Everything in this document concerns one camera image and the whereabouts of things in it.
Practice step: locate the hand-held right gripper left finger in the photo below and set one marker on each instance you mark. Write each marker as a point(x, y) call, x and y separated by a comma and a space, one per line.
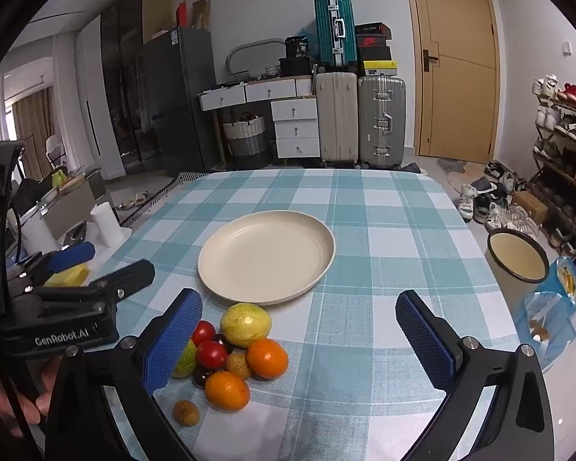
point(173, 341)

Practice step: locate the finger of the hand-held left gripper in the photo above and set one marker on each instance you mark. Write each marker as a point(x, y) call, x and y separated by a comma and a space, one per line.
point(72, 255)
point(125, 276)

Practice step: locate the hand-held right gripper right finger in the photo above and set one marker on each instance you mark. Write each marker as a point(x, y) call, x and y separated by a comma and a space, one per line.
point(425, 341)

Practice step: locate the green guava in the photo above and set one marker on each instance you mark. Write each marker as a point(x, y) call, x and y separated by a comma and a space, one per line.
point(186, 362)

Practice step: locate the red cherry tomato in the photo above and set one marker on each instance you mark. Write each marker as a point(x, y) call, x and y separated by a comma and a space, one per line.
point(203, 332)
point(211, 354)

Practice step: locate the orange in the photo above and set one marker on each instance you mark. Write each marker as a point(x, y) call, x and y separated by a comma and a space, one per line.
point(267, 358)
point(227, 390)

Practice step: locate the yellow-green guava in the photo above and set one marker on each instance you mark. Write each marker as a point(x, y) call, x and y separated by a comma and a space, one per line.
point(245, 325)

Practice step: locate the cream round plate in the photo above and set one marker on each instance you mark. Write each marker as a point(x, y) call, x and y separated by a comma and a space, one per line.
point(266, 257)

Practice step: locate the person's left hand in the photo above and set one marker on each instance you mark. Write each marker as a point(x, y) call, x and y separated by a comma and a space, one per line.
point(29, 413)

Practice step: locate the yellow sponge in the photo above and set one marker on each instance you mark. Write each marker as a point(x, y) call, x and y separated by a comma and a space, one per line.
point(67, 276)

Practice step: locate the white paper towel roll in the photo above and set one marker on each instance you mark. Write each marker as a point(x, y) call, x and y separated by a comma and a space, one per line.
point(105, 223)
point(41, 237)

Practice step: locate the dark purple small fruit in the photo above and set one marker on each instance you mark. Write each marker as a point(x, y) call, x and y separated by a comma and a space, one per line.
point(200, 376)

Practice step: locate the grey open box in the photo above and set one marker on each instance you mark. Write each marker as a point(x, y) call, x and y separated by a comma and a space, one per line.
point(72, 206)

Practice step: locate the small brown fruit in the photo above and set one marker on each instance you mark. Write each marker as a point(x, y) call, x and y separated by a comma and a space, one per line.
point(186, 413)
point(238, 365)

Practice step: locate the pair of slippers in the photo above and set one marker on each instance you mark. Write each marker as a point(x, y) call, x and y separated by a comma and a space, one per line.
point(132, 200)

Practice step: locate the white chair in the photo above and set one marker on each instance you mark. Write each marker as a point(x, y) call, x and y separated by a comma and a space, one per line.
point(55, 151)

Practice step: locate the black-rimmed round bowl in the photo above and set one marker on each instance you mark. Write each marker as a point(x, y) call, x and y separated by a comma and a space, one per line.
point(516, 269)

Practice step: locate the teal checkered tablecloth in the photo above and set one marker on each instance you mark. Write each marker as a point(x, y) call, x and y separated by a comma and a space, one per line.
point(365, 230)

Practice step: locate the blue plastic bag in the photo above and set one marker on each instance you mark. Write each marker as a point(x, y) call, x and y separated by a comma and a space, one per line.
point(549, 317)

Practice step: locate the brown curtain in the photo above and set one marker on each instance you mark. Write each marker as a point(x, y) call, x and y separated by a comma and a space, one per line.
point(31, 125)

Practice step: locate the white tall cabinet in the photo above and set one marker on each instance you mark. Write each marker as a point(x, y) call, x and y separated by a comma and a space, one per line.
point(98, 105)

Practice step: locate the pile of shoes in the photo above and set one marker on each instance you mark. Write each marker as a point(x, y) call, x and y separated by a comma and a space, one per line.
point(494, 201)

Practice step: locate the small cardboard box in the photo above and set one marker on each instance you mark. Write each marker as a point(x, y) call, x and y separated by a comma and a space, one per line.
point(530, 206)

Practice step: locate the dark grey slipper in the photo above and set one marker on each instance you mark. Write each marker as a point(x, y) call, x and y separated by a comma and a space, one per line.
point(413, 168)

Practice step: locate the grey doormat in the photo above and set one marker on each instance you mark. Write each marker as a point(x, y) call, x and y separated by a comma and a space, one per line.
point(453, 165)

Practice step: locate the dark glass wardrobe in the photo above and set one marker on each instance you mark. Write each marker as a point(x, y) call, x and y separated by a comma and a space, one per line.
point(125, 81)

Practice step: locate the white grey wicker basket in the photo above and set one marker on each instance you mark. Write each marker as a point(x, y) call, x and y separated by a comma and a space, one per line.
point(245, 139)

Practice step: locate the dark grey refrigerator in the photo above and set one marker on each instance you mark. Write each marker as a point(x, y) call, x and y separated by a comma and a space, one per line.
point(177, 101)

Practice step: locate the white air conditioner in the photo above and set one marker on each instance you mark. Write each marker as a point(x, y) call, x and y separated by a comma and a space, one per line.
point(29, 77)

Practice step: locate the silver suitcase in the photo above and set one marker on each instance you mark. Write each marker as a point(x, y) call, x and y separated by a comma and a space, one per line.
point(381, 122)

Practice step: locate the white drawer desk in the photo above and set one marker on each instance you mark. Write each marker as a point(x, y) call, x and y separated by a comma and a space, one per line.
point(295, 120)

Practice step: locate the shoe rack with shoes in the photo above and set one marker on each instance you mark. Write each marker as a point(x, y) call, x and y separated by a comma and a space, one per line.
point(566, 153)

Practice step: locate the beige suitcase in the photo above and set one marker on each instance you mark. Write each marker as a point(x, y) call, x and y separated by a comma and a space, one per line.
point(337, 117)

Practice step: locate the oval framed mirror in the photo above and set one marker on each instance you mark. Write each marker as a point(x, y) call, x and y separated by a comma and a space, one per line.
point(249, 55)

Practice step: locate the tan wooden door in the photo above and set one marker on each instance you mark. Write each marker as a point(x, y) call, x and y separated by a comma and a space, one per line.
point(461, 81)

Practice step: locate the red box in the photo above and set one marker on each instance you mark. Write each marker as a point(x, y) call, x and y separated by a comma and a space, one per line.
point(182, 14)

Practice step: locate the black storage box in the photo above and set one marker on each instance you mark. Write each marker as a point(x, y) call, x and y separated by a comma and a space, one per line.
point(295, 67)

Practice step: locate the brown cardboard pieces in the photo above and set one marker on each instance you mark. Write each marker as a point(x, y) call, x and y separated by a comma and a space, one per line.
point(201, 14)

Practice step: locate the yellow black shoebox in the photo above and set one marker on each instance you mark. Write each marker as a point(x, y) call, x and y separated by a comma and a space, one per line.
point(379, 67)

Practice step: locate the black canister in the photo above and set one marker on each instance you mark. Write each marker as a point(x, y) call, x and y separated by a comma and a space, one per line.
point(297, 48)

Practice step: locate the red printed black shoebox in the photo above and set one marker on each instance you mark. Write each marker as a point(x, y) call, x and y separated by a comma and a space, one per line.
point(374, 50)

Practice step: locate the teal suitcase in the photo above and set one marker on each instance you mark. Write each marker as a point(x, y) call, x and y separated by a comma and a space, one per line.
point(333, 31)

